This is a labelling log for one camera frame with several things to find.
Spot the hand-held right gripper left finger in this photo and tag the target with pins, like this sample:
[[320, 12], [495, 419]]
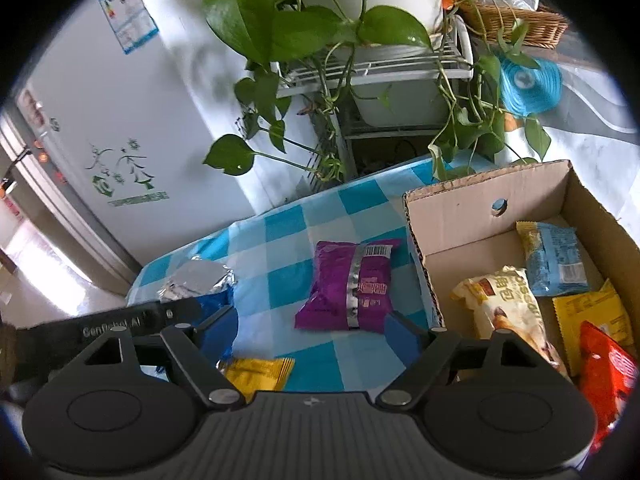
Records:
[[220, 332]]

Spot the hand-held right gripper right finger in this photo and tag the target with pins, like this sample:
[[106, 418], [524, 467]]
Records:
[[402, 345]]

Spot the blue foil snack bag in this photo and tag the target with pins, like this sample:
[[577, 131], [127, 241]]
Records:
[[200, 277]]

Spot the purple snack packet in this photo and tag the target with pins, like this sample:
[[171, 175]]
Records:
[[330, 285]]

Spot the cream bread snack packet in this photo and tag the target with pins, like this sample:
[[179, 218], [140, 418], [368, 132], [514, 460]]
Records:
[[505, 300]]

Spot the cardboard box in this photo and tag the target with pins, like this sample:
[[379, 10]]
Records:
[[465, 230]]

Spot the light blue snack packet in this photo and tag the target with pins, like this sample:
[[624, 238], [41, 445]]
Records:
[[555, 255]]

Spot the yellow waffle snack packet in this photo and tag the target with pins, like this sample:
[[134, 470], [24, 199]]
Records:
[[590, 315]]

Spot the orange-red snack packet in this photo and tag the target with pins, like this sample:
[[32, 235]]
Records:
[[610, 370]]

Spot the small orange-yellow snack packet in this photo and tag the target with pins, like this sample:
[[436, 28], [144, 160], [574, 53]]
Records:
[[260, 372]]

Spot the blue checked tablecloth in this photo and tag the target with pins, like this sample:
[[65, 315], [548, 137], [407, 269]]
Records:
[[285, 220]]

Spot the green tree sticker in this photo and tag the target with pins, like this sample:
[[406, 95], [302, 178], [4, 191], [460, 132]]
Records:
[[135, 175]]

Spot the white refrigerator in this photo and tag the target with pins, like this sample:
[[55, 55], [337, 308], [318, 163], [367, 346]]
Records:
[[175, 110]]

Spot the white rectangular planter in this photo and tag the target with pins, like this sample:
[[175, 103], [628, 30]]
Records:
[[400, 102]]

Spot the white metal plant rack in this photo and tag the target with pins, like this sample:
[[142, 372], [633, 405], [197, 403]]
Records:
[[400, 62]]

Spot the blue label sticker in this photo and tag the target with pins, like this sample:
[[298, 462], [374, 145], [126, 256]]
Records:
[[125, 15]]

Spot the green pothos plant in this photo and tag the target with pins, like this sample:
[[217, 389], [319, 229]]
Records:
[[260, 15]]

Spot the wicker basket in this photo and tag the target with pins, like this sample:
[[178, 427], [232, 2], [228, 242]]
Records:
[[525, 25]]

